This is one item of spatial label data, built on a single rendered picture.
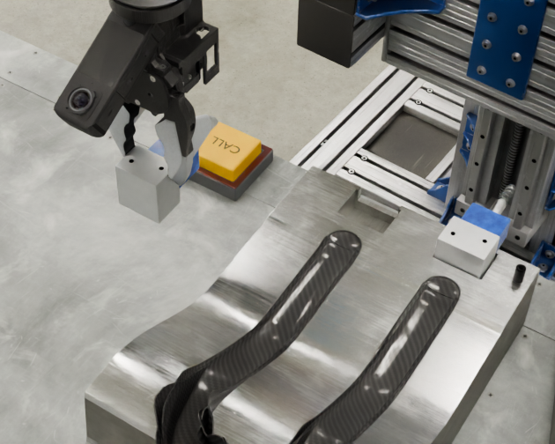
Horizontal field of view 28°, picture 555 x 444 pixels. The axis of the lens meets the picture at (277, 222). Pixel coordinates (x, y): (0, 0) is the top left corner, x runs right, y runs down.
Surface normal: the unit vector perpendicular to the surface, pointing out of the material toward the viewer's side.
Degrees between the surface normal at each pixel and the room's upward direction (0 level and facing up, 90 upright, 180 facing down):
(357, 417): 28
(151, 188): 90
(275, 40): 0
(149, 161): 1
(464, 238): 0
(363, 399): 22
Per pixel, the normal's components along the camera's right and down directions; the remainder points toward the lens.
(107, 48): -0.28, -0.29
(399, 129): 0.02, -0.67
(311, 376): 0.24, -0.87
